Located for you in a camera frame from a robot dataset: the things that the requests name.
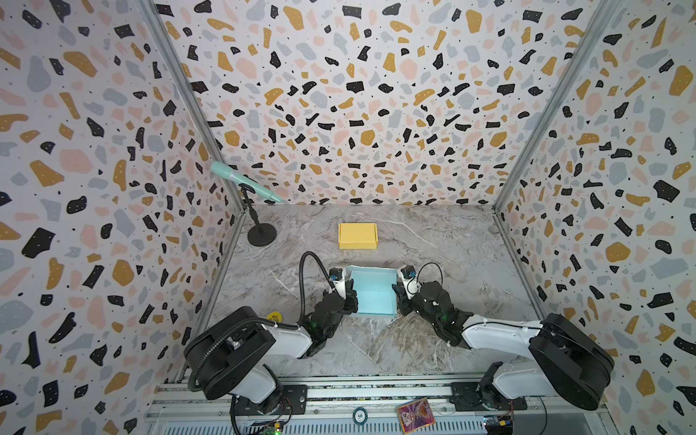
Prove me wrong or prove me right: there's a light blue paper box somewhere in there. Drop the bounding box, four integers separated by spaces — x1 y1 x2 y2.
347 266 398 320

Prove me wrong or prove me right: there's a yellow paper box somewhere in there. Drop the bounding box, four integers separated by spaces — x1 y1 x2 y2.
338 223 379 250

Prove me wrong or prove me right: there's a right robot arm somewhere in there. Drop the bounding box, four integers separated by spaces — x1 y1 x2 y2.
393 280 614 411

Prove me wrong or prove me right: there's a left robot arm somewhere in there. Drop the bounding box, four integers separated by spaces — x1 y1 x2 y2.
184 270 359 411

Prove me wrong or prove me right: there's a yellow round sticker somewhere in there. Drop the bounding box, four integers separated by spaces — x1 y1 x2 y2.
266 311 283 323

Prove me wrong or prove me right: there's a round teal sticker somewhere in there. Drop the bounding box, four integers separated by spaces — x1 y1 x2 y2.
353 407 368 426

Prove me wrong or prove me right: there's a black microphone stand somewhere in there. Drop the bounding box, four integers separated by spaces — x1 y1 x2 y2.
239 184 277 247

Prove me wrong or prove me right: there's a colourful card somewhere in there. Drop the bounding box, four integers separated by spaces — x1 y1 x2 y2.
396 398 436 434

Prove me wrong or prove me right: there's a mint green microphone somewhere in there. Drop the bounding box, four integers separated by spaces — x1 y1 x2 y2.
210 161 283 203

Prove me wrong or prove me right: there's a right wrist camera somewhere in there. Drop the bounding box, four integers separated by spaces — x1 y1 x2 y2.
399 265 421 299

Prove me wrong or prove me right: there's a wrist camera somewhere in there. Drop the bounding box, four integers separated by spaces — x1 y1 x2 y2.
399 265 421 299
329 268 347 299

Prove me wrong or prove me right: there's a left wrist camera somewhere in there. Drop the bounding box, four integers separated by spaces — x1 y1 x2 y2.
329 268 347 299

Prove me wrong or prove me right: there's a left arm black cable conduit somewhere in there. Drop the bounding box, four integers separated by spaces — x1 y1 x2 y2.
187 250 335 393

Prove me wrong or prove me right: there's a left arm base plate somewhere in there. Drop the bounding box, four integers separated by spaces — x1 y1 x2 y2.
230 384 308 417

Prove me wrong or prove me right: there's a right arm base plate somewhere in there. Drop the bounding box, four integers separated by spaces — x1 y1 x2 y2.
449 382 527 411

